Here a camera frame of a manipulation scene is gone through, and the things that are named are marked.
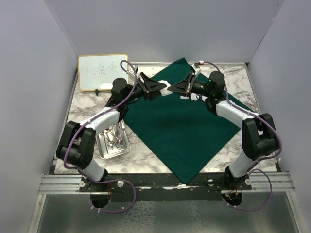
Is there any small framed whiteboard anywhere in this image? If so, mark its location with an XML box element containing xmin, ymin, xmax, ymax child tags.
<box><xmin>78</xmin><ymin>54</ymin><xmax>129</xmax><ymax>92</ymax></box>

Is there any stainless steel instrument tray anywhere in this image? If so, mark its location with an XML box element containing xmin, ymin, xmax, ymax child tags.
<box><xmin>96</xmin><ymin>120</ymin><xmax>131</xmax><ymax>160</ymax></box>

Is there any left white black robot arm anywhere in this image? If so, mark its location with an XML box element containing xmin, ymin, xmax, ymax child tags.
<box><xmin>56</xmin><ymin>73</ymin><xmax>169</xmax><ymax>192</ymax></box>

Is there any purple cable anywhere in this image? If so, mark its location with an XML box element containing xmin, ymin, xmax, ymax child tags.
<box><xmin>63</xmin><ymin>60</ymin><xmax>138</xmax><ymax>214</ymax></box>
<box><xmin>203</xmin><ymin>60</ymin><xmax>284</xmax><ymax>211</ymax></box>

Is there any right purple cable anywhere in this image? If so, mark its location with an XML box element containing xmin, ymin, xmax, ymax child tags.
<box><xmin>203</xmin><ymin>60</ymin><xmax>284</xmax><ymax>211</ymax></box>

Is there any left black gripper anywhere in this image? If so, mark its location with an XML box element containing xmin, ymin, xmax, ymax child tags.
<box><xmin>123</xmin><ymin>72</ymin><xmax>167</xmax><ymax>104</ymax></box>

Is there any black mounting base rail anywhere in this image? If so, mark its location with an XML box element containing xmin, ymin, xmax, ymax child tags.
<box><xmin>79</xmin><ymin>172</ymin><xmax>251</xmax><ymax>193</ymax></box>

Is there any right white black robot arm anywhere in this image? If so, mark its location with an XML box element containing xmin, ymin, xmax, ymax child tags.
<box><xmin>168</xmin><ymin>71</ymin><xmax>281</xmax><ymax>190</ymax></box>

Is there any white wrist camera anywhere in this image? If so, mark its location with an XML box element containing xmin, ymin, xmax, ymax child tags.
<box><xmin>127</xmin><ymin>65</ymin><xmax>138</xmax><ymax>84</ymax></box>
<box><xmin>191</xmin><ymin>60</ymin><xmax>204</xmax><ymax>77</ymax></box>

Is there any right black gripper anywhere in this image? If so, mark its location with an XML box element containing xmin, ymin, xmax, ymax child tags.
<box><xmin>168</xmin><ymin>73</ymin><xmax>212</xmax><ymax>98</ymax></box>

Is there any pile of steel instruments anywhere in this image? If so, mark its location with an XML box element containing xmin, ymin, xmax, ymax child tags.
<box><xmin>104</xmin><ymin>122</ymin><xmax>127</xmax><ymax>150</ymax></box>

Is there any green surgical drape cloth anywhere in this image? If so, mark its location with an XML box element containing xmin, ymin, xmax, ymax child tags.
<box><xmin>122</xmin><ymin>57</ymin><xmax>256</xmax><ymax>184</ymax></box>

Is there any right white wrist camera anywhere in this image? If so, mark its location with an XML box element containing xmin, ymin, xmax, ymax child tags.
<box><xmin>191</xmin><ymin>60</ymin><xmax>204</xmax><ymax>77</ymax></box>

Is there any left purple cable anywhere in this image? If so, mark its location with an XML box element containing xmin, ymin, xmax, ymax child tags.
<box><xmin>63</xmin><ymin>60</ymin><xmax>138</xmax><ymax>214</ymax></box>

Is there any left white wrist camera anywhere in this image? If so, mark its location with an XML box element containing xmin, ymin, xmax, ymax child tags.
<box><xmin>127</xmin><ymin>65</ymin><xmax>138</xmax><ymax>84</ymax></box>

